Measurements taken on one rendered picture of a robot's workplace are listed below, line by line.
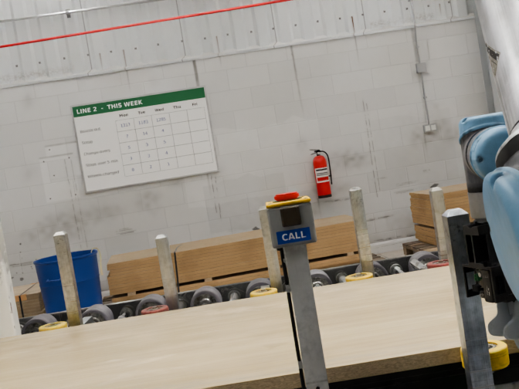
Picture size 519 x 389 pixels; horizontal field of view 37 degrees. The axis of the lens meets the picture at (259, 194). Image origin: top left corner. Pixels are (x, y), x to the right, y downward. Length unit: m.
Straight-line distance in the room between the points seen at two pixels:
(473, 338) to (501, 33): 0.69
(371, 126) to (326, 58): 0.90
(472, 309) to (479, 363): 0.09
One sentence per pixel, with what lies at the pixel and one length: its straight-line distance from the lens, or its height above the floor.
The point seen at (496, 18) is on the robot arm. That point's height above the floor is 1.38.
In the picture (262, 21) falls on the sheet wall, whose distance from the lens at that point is 8.46.
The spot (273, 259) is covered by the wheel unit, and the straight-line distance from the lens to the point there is 2.31.
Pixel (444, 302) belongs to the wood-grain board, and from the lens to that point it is 1.80.
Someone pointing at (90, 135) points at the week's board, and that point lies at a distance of 8.29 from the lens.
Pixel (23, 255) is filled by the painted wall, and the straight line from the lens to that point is 8.46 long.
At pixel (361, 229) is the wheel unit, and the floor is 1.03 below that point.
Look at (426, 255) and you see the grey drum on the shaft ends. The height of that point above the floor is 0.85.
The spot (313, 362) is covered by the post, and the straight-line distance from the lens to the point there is 1.24.
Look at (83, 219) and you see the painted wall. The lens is 8.33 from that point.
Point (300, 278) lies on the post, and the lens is 1.21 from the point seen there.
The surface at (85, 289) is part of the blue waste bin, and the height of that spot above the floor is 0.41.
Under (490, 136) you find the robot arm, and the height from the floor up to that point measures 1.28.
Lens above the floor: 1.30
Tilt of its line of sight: 3 degrees down
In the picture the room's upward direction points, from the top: 9 degrees counter-clockwise
